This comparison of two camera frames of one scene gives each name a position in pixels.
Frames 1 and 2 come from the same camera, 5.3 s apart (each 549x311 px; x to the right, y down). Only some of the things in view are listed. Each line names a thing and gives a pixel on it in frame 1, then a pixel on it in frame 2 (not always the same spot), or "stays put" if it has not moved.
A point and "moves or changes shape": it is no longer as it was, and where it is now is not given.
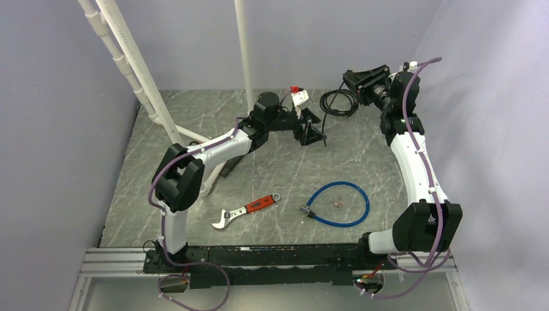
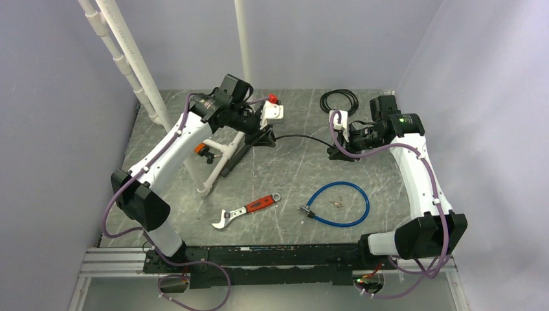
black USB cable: [323, 103] moves or changes shape
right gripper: [364, 81] to [336, 153]
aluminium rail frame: [109, 262] stays put
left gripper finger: [313, 135] to [268, 139]
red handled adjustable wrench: [226, 216] stays put
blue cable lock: [305, 209] stays put
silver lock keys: [339, 203] stays put
